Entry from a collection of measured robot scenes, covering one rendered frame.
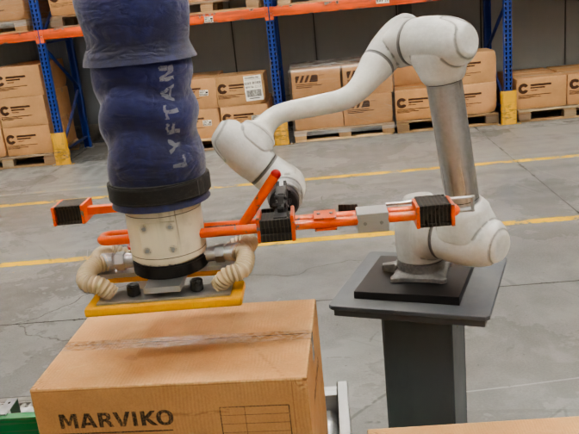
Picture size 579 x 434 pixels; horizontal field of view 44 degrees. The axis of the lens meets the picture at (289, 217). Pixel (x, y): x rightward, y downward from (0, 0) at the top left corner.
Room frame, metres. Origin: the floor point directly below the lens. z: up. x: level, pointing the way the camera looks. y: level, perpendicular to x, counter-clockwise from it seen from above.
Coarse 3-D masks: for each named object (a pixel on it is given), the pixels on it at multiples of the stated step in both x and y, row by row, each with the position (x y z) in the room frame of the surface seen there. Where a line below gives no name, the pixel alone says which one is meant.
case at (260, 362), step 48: (96, 336) 1.63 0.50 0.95; (144, 336) 1.60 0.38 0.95; (192, 336) 1.57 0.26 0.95; (240, 336) 1.55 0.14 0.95; (288, 336) 1.52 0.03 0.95; (48, 384) 1.41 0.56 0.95; (96, 384) 1.38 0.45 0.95; (144, 384) 1.36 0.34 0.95; (192, 384) 1.35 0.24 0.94; (240, 384) 1.34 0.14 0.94; (288, 384) 1.33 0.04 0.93; (48, 432) 1.39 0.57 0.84; (96, 432) 1.38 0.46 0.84; (144, 432) 1.36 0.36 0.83; (192, 432) 1.35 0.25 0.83; (240, 432) 1.34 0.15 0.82; (288, 432) 1.33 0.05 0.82
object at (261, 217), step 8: (264, 208) 1.60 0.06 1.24; (272, 208) 1.59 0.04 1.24; (288, 208) 1.59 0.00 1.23; (256, 216) 1.53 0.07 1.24; (264, 216) 1.56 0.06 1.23; (272, 216) 1.56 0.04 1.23; (288, 216) 1.54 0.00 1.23; (256, 224) 1.51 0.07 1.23; (264, 224) 1.50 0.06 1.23; (272, 224) 1.50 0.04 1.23; (280, 224) 1.50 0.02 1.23; (288, 224) 1.50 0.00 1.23; (264, 232) 1.51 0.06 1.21; (272, 232) 1.51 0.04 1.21; (280, 232) 1.51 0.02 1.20; (288, 232) 1.50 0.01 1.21; (264, 240) 1.50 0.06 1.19; (272, 240) 1.50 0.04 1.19; (280, 240) 1.50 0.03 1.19; (288, 240) 1.50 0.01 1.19
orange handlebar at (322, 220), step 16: (96, 208) 1.83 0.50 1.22; (112, 208) 1.82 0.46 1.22; (400, 208) 1.55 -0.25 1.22; (208, 224) 1.57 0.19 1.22; (224, 224) 1.57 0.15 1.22; (304, 224) 1.52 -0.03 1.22; (320, 224) 1.52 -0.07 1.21; (336, 224) 1.51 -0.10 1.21; (352, 224) 1.51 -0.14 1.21; (112, 240) 1.54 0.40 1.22; (128, 240) 1.54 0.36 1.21
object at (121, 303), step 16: (128, 288) 1.46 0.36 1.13; (192, 288) 1.46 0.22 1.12; (208, 288) 1.47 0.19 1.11; (240, 288) 1.46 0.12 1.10; (96, 304) 1.44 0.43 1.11; (112, 304) 1.44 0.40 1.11; (128, 304) 1.44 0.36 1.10; (144, 304) 1.43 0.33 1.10; (160, 304) 1.42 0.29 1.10; (176, 304) 1.42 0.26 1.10; (192, 304) 1.42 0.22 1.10; (208, 304) 1.42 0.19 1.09; (224, 304) 1.41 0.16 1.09; (240, 304) 1.41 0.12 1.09
